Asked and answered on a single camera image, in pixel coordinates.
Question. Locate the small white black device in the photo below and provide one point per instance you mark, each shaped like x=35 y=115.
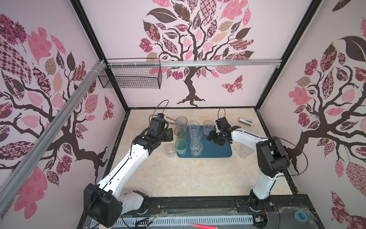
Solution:
x=245 y=121

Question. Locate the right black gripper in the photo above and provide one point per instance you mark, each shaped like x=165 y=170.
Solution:
x=213 y=137

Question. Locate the white slotted cable duct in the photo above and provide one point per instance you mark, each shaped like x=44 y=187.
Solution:
x=130 y=222

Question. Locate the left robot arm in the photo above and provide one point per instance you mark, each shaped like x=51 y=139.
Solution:
x=100 y=201

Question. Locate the yellow transparent cup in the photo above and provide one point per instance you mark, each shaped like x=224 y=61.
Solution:
x=180 y=132

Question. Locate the clear ribbed short glass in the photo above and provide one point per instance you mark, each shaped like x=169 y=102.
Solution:
x=208 y=126

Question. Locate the teal dotted plastic cup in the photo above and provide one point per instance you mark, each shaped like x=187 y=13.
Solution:
x=181 y=146

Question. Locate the aluminium rail back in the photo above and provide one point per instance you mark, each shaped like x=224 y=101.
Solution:
x=214 y=63

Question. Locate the pink pen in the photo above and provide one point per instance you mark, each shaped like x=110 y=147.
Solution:
x=200 y=226

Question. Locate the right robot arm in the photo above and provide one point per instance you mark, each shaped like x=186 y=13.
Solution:
x=272 y=158

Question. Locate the black wire basket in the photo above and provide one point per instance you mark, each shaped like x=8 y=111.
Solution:
x=132 y=73

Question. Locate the blue tape roll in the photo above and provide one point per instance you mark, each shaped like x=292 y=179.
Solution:
x=300 y=216

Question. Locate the tall frosted blue cup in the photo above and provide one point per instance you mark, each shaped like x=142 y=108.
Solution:
x=182 y=121

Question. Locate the teal plastic tray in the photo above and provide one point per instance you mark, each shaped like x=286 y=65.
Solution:
x=210 y=150

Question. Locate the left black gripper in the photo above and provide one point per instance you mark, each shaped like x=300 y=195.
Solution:
x=169 y=135

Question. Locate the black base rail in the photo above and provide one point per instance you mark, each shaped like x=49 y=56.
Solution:
x=241 y=204

